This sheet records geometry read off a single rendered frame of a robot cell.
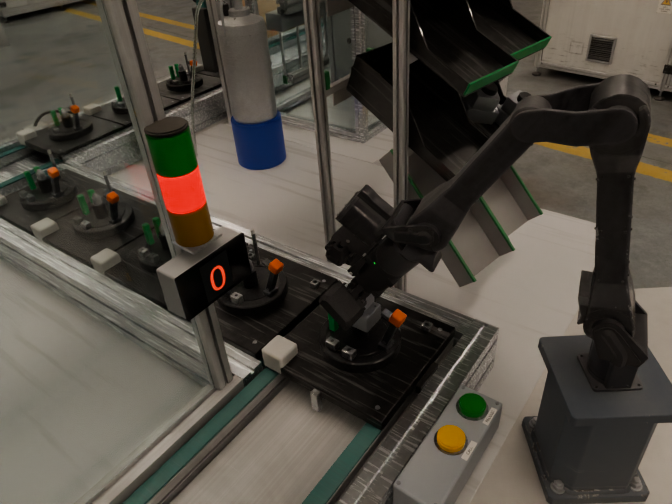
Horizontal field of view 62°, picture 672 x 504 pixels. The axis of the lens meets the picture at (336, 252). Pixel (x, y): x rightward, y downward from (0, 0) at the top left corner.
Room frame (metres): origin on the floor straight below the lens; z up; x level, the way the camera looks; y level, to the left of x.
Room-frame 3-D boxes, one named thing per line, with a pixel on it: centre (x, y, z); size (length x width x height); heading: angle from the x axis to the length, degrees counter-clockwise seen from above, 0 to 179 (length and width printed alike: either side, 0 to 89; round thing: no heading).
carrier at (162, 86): (2.12, 0.52, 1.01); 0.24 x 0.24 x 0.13; 51
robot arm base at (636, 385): (0.50, -0.36, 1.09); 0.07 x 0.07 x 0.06; 87
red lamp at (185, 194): (0.61, 0.18, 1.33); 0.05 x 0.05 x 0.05
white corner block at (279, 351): (0.67, 0.11, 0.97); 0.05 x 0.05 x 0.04; 51
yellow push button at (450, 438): (0.48, -0.14, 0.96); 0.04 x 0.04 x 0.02
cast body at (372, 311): (0.69, -0.02, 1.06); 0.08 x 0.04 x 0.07; 51
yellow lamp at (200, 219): (0.61, 0.18, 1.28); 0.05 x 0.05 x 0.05
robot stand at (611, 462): (0.50, -0.36, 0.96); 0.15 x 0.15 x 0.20; 87
